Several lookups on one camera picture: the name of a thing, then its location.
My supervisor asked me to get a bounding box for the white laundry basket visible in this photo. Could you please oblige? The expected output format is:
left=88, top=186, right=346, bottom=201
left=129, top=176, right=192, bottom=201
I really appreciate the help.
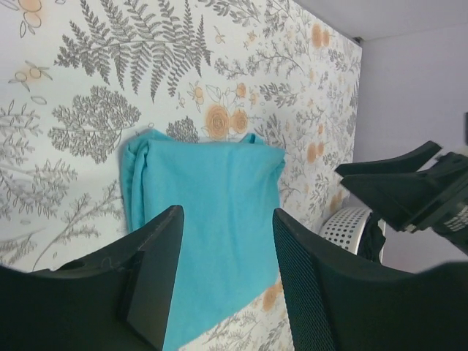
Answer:
left=319, top=207, right=371, bottom=254

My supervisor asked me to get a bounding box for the floral table cloth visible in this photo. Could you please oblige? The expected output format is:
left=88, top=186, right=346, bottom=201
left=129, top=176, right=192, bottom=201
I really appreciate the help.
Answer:
left=1, top=1, right=363, bottom=350

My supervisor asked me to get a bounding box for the teal t shirt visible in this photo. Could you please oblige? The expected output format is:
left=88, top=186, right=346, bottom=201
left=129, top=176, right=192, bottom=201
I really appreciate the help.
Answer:
left=120, top=130, right=285, bottom=350

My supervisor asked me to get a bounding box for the black t shirt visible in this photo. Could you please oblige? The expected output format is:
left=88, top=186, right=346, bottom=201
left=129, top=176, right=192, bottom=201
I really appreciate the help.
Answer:
left=357, top=213, right=386, bottom=264

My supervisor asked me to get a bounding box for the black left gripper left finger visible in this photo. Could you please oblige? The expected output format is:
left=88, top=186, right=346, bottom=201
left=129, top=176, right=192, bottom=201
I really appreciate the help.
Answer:
left=1, top=205, right=184, bottom=350

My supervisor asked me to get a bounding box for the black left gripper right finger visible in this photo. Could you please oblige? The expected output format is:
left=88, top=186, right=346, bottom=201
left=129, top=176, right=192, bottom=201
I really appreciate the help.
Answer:
left=273, top=209, right=467, bottom=350

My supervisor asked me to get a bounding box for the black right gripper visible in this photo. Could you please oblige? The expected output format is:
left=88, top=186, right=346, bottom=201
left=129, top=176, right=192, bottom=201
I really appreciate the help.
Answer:
left=336, top=141, right=467, bottom=253

